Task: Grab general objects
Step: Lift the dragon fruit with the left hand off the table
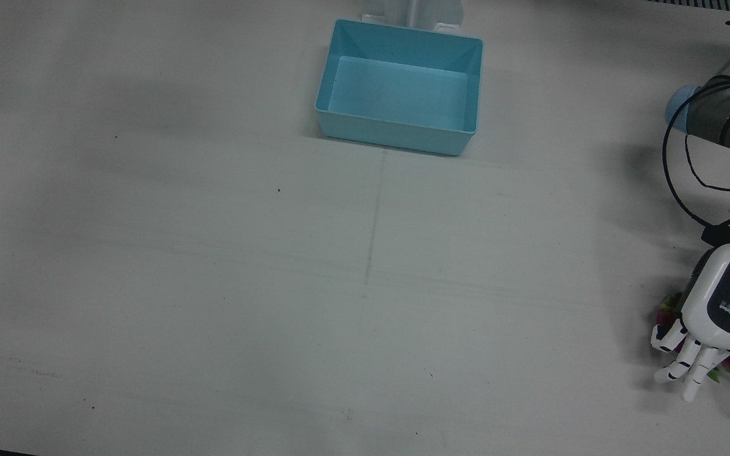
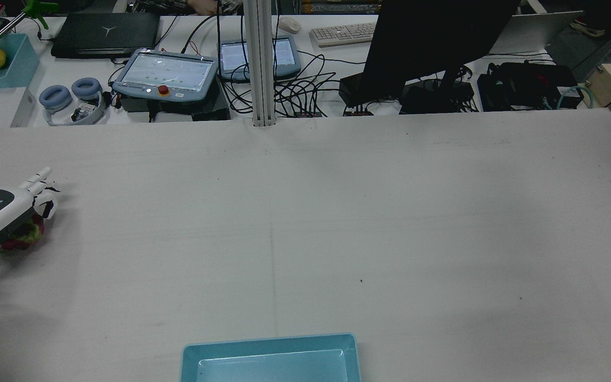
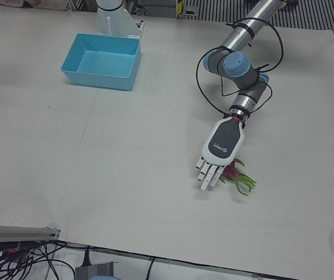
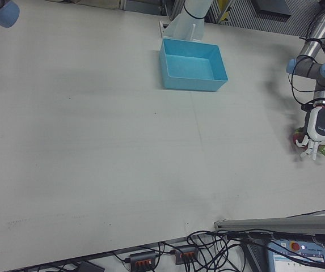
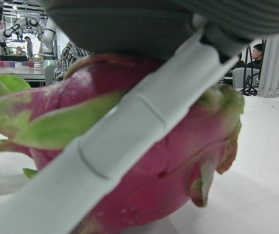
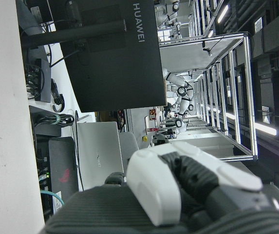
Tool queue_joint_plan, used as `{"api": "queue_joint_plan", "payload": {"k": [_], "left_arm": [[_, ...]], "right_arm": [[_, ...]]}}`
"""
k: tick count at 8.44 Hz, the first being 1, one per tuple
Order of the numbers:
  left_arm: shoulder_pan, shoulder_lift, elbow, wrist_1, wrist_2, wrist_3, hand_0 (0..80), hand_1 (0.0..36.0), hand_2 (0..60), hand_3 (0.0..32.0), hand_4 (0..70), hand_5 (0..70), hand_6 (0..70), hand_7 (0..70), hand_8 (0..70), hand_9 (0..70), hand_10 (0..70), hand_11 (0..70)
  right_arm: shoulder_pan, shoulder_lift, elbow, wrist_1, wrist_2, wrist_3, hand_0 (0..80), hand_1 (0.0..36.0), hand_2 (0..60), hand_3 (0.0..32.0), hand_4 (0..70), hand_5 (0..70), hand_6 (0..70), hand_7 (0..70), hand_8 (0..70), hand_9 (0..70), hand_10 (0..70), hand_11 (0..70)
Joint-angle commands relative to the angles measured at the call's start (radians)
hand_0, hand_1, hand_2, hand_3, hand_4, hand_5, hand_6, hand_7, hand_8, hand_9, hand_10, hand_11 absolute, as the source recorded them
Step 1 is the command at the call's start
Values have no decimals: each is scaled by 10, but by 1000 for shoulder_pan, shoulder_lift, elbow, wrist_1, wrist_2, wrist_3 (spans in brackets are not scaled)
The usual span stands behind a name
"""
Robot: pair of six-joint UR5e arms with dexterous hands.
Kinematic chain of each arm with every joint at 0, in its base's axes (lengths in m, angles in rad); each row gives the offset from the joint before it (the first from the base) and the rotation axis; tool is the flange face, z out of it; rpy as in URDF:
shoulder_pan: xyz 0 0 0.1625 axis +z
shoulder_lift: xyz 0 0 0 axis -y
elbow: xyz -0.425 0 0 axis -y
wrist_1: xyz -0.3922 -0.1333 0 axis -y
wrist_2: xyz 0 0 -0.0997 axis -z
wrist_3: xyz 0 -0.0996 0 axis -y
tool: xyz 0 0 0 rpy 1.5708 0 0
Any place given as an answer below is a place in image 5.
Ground pink dragon fruit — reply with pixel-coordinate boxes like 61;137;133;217
0;54;245;234

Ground standing person dark clothes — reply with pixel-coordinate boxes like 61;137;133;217
24;36;34;59

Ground grey chair back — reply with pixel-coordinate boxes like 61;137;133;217
232;67;261;90

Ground seated person in black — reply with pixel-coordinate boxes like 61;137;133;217
234;43;264;73

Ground aluminium frame post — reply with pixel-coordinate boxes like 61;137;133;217
258;31;279;98

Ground person in checkered garment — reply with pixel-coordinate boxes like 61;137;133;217
53;41;93;85

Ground black white background robot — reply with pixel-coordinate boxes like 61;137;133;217
2;16;45;39

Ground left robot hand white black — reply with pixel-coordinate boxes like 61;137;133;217
0;0;279;234

